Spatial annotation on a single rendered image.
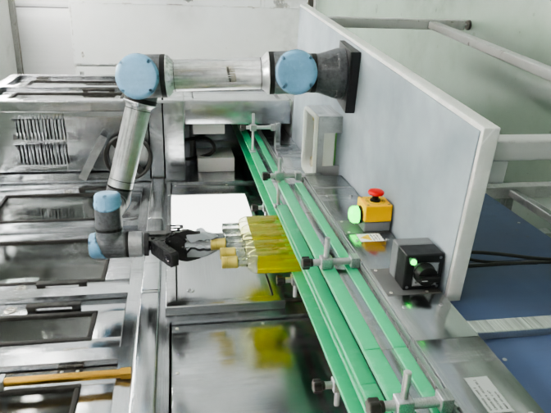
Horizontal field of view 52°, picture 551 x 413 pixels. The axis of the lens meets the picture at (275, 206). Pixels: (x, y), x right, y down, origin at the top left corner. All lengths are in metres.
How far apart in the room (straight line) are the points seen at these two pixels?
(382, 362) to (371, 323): 0.12
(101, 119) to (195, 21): 2.79
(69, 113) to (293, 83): 1.34
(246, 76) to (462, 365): 0.93
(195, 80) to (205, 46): 3.76
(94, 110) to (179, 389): 1.52
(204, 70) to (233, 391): 0.82
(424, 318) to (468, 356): 0.12
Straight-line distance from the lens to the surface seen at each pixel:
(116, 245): 1.67
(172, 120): 2.59
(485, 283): 1.31
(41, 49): 5.91
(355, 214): 1.41
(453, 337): 1.07
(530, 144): 1.16
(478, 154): 1.07
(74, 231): 2.24
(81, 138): 2.66
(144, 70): 1.54
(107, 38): 5.33
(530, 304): 1.27
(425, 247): 1.19
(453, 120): 1.14
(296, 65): 1.55
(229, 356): 1.49
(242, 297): 1.66
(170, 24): 5.29
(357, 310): 1.13
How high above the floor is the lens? 1.27
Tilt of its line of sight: 10 degrees down
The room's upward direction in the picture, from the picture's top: 92 degrees counter-clockwise
